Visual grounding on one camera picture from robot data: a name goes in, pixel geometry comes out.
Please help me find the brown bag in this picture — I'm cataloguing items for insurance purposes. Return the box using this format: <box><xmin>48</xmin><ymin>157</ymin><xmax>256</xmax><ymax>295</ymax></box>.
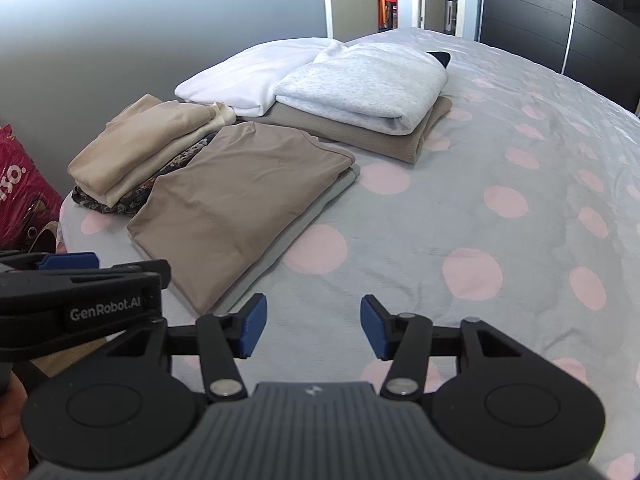
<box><xmin>20</xmin><ymin>200</ymin><xmax>68</xmax><ymax>256</ymax></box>

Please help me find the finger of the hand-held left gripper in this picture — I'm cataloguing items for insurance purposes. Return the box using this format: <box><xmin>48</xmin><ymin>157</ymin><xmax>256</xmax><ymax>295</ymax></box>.
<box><xmin>0</xmin><ymin>259</ymin><xmax>172</xmax><ymax>295</ymax></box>
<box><xmin>0</xmin><ymin>251</ymin><xmax>100</xmax><ymax>273</ymax></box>

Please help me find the folded khaki cloth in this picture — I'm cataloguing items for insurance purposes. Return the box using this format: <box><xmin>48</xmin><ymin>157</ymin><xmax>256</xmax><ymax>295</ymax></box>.
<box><xmin>239</xmin><ymin>95</ymin><xmax>453</xmax><ymax>163</ymax></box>

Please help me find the white folded cloth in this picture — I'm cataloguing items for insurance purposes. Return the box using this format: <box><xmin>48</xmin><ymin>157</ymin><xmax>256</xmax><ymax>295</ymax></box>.
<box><xmin>174</xmin><ymin>37</ymin><xmax>331</xmax><ymax>118</ymax></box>

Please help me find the folded cream garment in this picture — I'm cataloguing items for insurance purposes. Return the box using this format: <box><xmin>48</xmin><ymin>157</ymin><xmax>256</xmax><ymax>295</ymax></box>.
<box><xmin>200</xmin><ymin>101</ymin><xmax>237</xmax><ymax>131</ymax></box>

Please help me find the black sliding wardrobe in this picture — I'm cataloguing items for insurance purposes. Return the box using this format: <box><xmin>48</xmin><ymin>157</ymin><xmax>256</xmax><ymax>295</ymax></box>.
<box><xmin>480</xmin><ymin>0</ymin><xmax>640</xmax><ymax>113</ymax></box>

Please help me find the red plastic bag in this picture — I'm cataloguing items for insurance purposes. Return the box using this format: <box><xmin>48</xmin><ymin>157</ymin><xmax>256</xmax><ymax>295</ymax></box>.
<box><xmin>0</xmin><ymin>125</ymin><xmax>63</xmax><ymax>253</ymax></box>

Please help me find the person's left hand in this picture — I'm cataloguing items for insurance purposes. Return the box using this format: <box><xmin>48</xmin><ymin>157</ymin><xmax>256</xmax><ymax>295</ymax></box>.
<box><xmin>0</xmin><ymin>374</ymin><xmax>30</xmax><ymax>480</ymax></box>

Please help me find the folded beige sweater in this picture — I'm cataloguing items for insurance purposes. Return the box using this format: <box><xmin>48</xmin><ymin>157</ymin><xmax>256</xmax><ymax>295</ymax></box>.
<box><xmin>67</xmin><ymin>94</ymin><xmax>223</xmax><ymax>206</ymax></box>

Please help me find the dark floral garment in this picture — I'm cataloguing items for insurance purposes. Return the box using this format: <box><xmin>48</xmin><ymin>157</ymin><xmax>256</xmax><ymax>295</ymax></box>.
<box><xmin>71</xmin><ymin>132</ymin><xmax>221</xmax><ymax>217</ymax></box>

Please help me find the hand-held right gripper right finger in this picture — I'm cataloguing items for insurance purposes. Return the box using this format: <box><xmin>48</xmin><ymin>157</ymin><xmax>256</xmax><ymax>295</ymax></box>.
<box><xmin>360</xmin><ymin>294</ymin><xmax>528</xmax><ymax>402</ymax></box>

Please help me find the grey pink-dotted blanket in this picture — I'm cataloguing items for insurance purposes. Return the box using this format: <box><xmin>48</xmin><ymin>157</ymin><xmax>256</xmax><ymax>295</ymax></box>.
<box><xmin>59</xmin><ymin>25</ymin><xmax>640</xmax><ymax>480</ymax></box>

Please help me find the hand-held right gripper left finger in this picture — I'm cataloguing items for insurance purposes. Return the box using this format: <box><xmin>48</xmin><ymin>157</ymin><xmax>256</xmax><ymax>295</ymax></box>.
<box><xmin>102</xmin><ymin>293</ymin><xmax>268</xmax><ymax>403</ymax></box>

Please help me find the taupe long-sleeve shirt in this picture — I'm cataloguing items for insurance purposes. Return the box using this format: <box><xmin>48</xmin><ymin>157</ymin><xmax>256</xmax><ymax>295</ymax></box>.
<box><xmin>126</xmin><ymin>122</ymin><xmax>357</xmax><ymax>316</ymax></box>

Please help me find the white door frame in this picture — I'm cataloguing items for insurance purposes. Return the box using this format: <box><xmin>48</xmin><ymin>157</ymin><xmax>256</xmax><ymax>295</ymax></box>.
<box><xmin>322</xmin><ymin>0</ymin><xmax>483</xmax><ymax>41</ymax></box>

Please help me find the folded light grey sweater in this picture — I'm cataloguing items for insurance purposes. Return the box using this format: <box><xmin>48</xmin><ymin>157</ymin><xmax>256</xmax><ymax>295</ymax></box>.
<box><xmin>274</xmin><ymin>40</ymin><xmax>451</xmax><ymax>136</ymax></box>

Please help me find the folded pale grey shirt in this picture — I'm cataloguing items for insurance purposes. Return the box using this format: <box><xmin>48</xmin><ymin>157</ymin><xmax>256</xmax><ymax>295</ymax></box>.
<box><xmin>200</xmin><ymin>162</ymin><xmax>362</xmax><ymax>318</ymax></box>

